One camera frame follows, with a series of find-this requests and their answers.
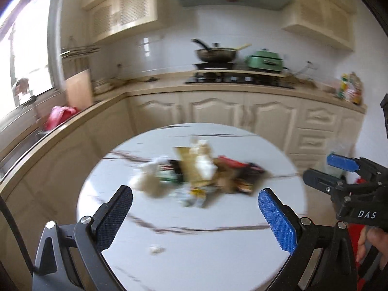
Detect grey power cable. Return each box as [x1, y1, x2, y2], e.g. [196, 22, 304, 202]
[286, 61, 315, 81]

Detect person's right hand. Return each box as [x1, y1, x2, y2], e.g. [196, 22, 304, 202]
[356, 227, 386, 264]

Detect metal utensil rail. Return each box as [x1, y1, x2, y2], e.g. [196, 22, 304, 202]
[60, 45, 101, 58]

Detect black cable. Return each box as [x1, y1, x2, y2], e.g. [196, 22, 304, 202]
[0, 194, 36, 275]

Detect round white marble table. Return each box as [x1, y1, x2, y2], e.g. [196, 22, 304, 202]
[76, 123, 308, 291]

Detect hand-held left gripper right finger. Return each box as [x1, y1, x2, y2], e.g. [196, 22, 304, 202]
[258, 188, 358, 291]

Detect green electric cooking pot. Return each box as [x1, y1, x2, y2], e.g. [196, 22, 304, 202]
[245, 48, 285, 71]

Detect cream lattice wall cabinet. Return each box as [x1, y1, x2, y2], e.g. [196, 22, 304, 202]
[282, 0, 356, 52]
[82, 0, 158, 44]

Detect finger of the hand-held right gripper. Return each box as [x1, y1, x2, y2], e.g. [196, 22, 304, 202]
[327, 153, 388, 185]
[302, 168, 379, 202]

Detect kitchen window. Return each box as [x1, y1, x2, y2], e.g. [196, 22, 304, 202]
[0, 0, 65, 122]

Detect black gas stove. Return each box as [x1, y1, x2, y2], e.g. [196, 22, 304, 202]
[185, 62, 296, 90]

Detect dark wok with handle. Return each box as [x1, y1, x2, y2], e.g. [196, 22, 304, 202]
[192, 39, 237, 64]

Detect white tissue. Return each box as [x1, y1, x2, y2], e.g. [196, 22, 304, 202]
[130, 158, 171, 198]

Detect tan paper wrapper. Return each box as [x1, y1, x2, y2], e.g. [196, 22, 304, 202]
[173, 139, 219, 188]

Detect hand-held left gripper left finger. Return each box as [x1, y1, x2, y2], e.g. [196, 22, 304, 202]
[33, 185, 134, 291]

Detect red black snack packet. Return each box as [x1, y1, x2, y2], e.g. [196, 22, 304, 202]
[217, 155, 271, 194]

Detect colourful snack packets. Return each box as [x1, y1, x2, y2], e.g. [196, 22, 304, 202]
[338, 72, 364, 106]

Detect wooden cutting board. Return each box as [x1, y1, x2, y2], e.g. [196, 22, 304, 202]
[65, 69, 94, 110]

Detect metal faucet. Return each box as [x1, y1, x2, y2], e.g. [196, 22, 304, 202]
[29, 95, 41, 122]

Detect clear yellow print wrapper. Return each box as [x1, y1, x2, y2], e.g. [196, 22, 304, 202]
[178, 185, 219, 209]

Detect cream kitchen counter cabinets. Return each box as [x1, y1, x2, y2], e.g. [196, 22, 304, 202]
[0, 70, 368, 291]

